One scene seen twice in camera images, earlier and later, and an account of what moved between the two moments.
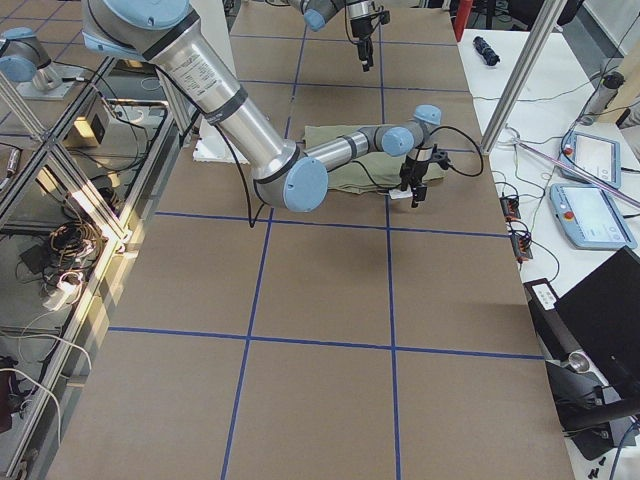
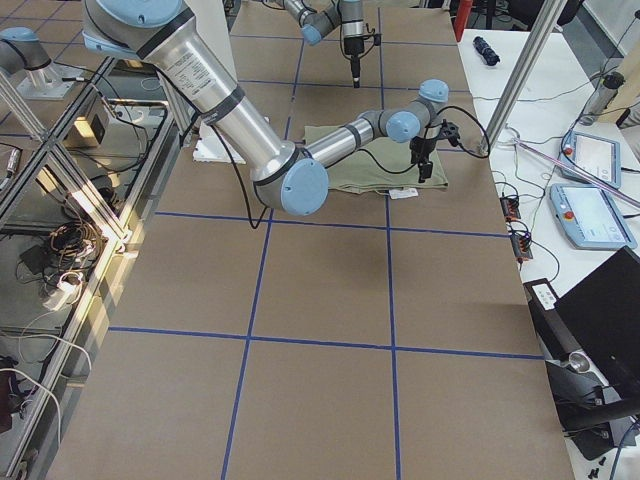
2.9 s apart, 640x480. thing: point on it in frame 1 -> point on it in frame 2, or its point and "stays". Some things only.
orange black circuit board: (510, 207) stays
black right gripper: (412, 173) -> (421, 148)
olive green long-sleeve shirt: (368, 174) stays
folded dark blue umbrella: (485, 50) stays
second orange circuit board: (521, 246) stays
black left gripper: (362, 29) -> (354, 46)
